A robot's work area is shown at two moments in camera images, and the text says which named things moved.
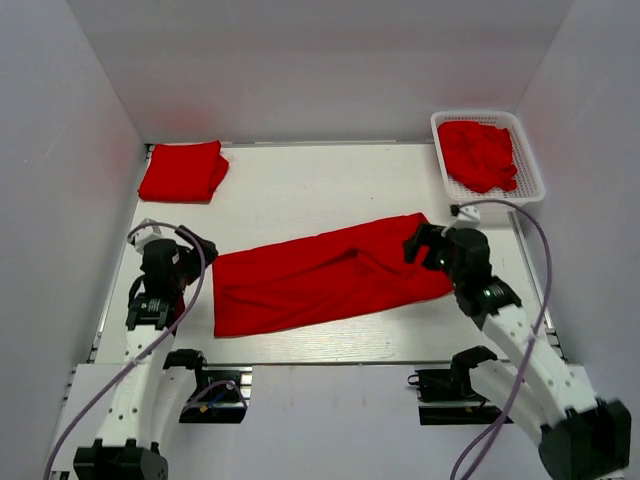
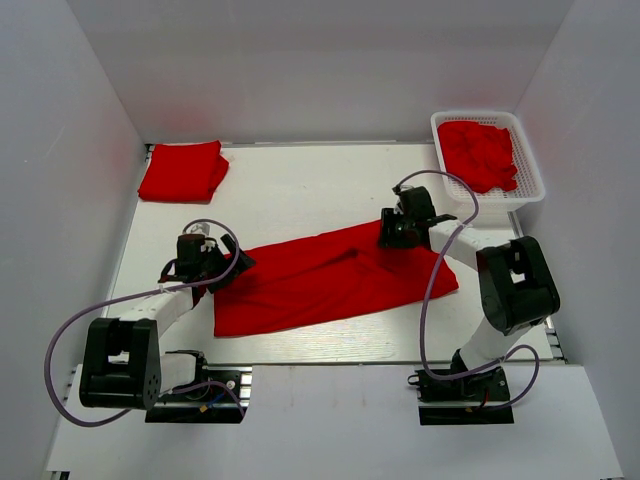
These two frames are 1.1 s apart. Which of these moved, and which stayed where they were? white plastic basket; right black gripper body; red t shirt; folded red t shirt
Moved: right black gripper body
Stayed: red t shirt; white plastic basket; folded red t shirt
